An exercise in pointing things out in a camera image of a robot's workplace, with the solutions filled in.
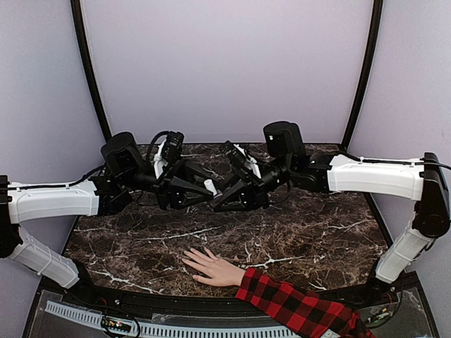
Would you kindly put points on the small green circuit board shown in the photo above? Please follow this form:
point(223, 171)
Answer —
point(111, 324)

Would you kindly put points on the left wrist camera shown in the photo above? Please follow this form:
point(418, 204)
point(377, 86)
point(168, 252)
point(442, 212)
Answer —
point(169, 151)

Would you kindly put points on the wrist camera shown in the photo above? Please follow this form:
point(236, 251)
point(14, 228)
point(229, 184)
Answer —
point(169, 151)
point(244, 166)

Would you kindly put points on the black front table rail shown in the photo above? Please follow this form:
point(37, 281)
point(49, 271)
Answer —
point(145, 304)

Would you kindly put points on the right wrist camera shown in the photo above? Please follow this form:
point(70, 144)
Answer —
point(244, 166)

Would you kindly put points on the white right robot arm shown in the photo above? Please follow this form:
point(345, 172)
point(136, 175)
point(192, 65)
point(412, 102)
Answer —
point(418, 179)

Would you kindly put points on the black frame post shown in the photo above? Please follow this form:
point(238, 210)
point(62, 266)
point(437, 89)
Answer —
point(364, 76)
point(81, 35)

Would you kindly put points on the black right frame post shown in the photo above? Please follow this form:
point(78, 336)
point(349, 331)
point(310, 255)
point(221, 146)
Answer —
point(364, 76)

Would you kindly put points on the right wiring board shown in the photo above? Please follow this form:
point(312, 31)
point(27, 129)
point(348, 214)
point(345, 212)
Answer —
point(380, 317)

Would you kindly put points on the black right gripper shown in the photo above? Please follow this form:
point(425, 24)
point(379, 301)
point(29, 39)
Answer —
point(252, 197)

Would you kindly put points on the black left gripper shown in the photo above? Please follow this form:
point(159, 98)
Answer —
point(178, 179)

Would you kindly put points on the red plaid sleeve forearm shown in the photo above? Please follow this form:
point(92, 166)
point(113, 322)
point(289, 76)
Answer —
point(304, 313)

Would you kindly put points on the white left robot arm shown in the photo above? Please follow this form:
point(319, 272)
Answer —
point(95, 194)

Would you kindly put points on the mannequin hand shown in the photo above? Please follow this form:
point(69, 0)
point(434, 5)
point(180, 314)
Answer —
point(213, 270)

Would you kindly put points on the black left frame post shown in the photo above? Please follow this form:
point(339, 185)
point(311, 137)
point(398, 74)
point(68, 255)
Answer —
point(81, 35)

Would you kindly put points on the grey slotted cable duct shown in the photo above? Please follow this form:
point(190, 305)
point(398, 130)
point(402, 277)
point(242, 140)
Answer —
point(95, 320)

